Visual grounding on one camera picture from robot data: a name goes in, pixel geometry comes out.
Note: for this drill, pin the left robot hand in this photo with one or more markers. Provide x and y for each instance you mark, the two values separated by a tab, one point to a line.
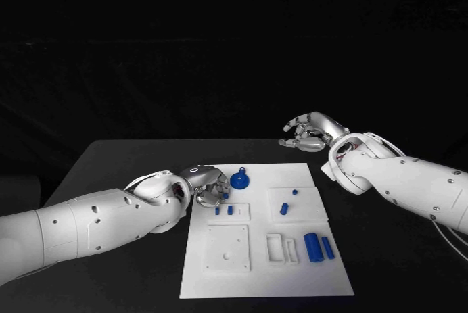
203	177

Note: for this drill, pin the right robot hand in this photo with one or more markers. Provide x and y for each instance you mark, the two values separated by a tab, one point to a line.
321	126

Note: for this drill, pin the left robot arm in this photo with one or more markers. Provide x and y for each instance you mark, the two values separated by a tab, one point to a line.
92	224

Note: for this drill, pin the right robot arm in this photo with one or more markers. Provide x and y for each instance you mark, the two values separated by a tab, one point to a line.
402	181

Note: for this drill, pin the white task board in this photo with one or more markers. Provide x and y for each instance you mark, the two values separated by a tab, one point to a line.
263	232

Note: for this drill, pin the blue gear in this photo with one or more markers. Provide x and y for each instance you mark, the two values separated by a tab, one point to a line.
240	180

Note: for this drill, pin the thick blue cylinder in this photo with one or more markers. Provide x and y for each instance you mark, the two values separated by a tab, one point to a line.
314	247

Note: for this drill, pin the thin blue cylinder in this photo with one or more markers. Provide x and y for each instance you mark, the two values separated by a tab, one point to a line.
328	247

